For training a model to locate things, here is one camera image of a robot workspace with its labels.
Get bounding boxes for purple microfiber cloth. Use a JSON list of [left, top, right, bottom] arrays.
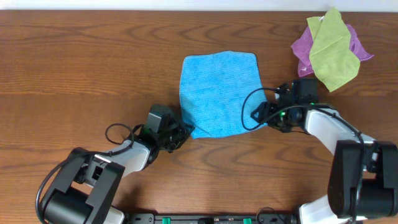
[[291, 24, 374, 77]]

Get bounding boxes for green microfiber cloth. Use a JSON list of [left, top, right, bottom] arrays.
[[307, 8, 360, 92]]

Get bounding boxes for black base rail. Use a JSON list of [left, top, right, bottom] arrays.
[[124, 213, 300, 224]]

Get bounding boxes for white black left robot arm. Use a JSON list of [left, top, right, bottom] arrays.
[[35, 112, 195, 223]]

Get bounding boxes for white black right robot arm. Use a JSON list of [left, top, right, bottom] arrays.
[[251, 102, 397, 223]]

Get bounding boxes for blue microfiber cloth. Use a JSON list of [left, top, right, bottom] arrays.
[[179, 51, 266, 139]]

